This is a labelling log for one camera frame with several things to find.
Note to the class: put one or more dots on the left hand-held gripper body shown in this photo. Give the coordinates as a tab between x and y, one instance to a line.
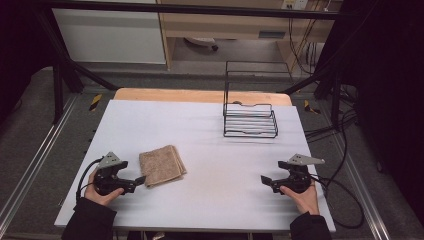
106	181

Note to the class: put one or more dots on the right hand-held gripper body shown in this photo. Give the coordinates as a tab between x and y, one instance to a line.
297	178

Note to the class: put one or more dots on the brown towel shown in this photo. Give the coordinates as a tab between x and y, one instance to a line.
161	165

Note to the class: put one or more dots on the person's left hand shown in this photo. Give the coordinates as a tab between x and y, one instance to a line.
100	196

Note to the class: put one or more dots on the person's right hand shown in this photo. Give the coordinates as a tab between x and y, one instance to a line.
305	200

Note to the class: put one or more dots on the white table cover board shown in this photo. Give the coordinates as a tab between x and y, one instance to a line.
206	186

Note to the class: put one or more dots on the yellow black tape strip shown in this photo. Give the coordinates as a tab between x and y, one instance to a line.
95	102
310	107

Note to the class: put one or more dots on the black curtain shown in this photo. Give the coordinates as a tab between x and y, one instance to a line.
390	83
20	50

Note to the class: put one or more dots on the white cabinet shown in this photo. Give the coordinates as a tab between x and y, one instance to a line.
110	36

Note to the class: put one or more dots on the white chair base with caster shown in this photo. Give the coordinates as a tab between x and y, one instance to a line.
201	41

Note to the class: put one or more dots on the light wooden desk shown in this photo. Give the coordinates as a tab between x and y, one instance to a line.
230	26

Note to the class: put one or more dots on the aluminium floor rail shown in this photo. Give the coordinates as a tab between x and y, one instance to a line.
36	156
363	193

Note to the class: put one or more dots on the black metal frame stand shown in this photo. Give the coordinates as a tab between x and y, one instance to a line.
58	93
336	100

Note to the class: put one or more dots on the white wall socket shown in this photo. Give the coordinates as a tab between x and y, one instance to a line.
295	4

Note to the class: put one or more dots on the black metal frame crossbar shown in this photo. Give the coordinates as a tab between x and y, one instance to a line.
200	8

